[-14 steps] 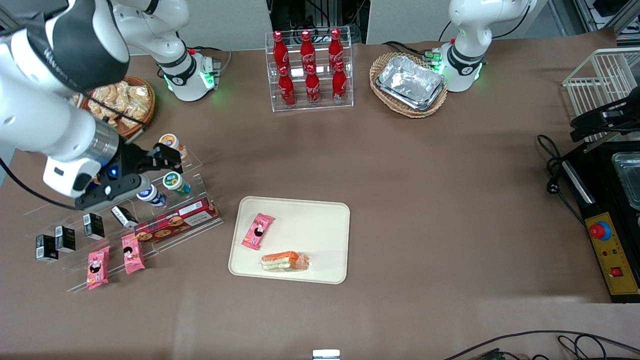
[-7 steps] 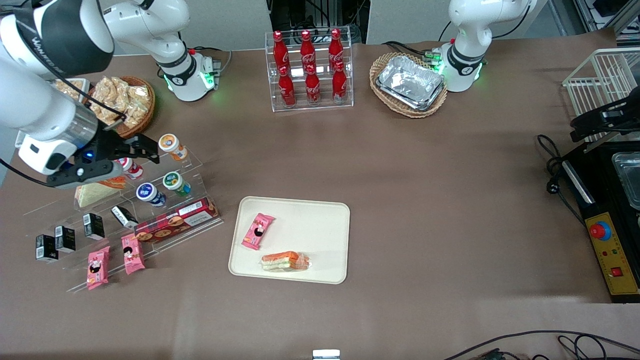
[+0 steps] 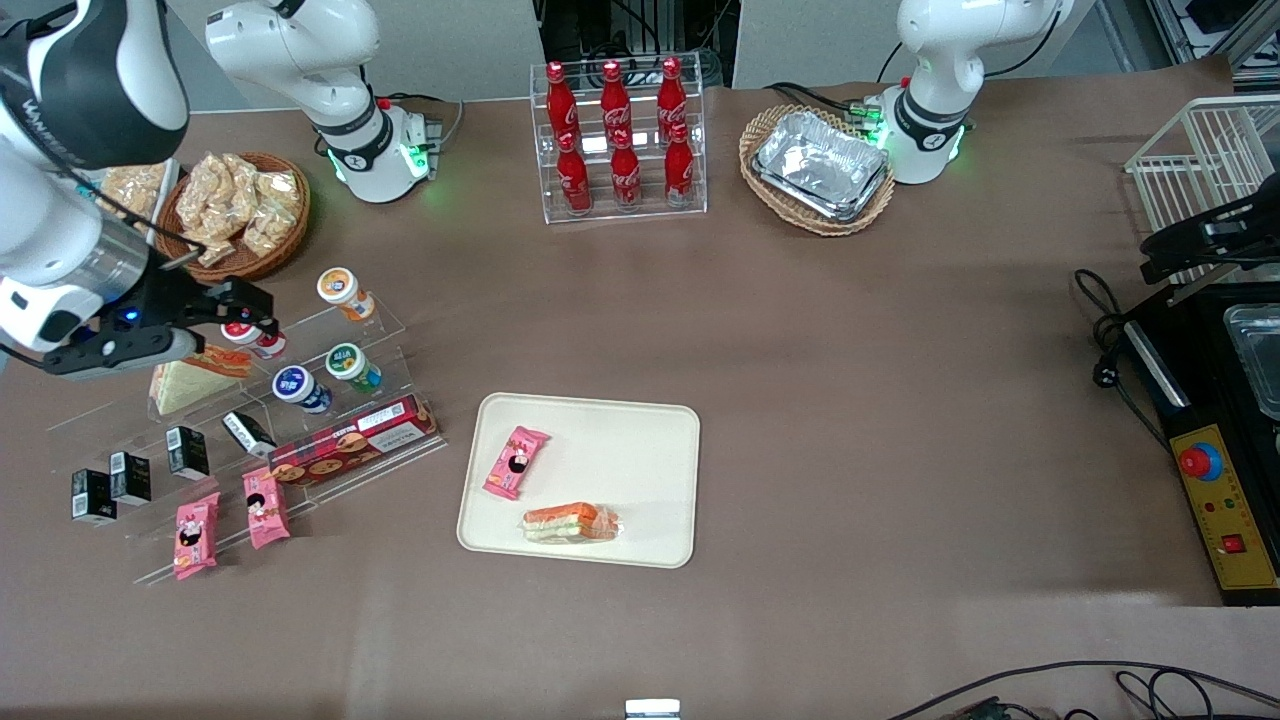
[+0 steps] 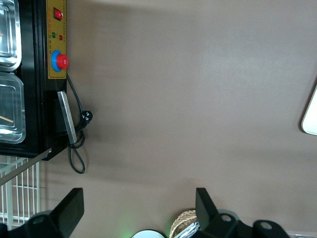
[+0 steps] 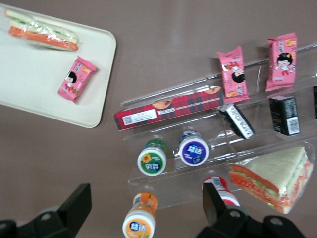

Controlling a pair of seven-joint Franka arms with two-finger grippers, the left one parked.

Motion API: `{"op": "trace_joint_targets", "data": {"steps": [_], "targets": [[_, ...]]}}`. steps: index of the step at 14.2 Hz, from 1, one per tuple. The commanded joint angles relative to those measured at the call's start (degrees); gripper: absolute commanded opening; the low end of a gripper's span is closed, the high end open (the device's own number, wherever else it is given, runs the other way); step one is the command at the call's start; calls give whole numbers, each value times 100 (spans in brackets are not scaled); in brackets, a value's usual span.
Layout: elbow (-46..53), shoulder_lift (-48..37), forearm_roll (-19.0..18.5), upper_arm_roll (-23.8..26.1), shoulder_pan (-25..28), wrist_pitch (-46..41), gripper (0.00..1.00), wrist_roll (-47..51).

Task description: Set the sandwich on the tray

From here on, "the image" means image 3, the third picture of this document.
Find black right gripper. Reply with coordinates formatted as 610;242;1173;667
93;260;282;338

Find triangle sandwich orange filling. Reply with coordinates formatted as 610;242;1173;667
520;502;624;547

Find wrapped triangle sandwich white bread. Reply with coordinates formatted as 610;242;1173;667
148;345;255;418

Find white rectangular snack tray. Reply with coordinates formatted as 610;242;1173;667
95;157;181;251

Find cream plastic serving tray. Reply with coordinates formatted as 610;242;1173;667
456;392;701;570

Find aluminium foil tray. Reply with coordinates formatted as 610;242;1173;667
757;110;890;209
751;150;892;223

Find red lid drink bottle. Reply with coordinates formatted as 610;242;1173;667
222;320;288;359

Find clear bag beige snacks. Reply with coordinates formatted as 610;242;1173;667
224;155;263;237
244;200;297;257
100;164;167;219
184;225;237;267
256;170;302;212
180;155;227;227

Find dark brown wicker basket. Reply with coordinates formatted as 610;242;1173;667
155;152;311;283

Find blue lid yogurt cup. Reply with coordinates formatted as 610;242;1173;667
272;365;334;414

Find orange lid drink bottle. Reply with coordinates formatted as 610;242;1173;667
317;267;377;322

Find green lid drink bottle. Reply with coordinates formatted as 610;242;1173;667
325;343;384;393

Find small black carton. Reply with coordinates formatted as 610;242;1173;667
71;468;118;526
222;410;277;458
166;425;211;481
110;451;153;506

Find clear acrylic tiered shelf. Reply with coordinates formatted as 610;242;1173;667
45;293;448;588

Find red cookie box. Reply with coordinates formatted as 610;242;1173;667
268;394;439;488

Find pink snack packet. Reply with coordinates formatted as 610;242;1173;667
483;426;552;501
243;467;292;550
173;492;221;581

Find red cola bottle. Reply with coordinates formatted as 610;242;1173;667
556;130;593;214
656;57;689;133
664;123;696;205
546;62;580;141
600;61;632;139
610;128;643;209

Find clear acrylic bottle rack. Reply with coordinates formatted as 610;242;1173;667
530;55;708;225

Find light woven wicker basket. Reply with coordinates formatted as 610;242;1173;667
739;105;896;237

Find brown table cover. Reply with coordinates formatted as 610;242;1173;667
0;55;1280;720

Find black sealing machine yellow panel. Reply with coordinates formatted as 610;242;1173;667
1120;280;1280;608

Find foil container in machine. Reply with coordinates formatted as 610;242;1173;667
1223;304;1280;421

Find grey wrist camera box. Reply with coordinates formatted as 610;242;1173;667
42;328;199;383

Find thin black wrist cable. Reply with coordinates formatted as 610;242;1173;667
55;165;196;271

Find grey cable at arm base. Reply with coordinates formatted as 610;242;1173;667
375;91;467;143

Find black cable at arm base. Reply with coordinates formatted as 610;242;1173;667
764;81;881;117

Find black power cable with plug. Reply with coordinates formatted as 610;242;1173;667
1073;268;1173;453

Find long black cable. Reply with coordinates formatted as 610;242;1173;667
885;659;1280;720

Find black machine lever handle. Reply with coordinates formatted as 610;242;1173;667
1140;195;1280;286

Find white wire basket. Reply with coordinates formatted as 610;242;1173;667
1125;95;1280;287

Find looped black cable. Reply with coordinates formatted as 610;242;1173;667
1114;668;1280;720

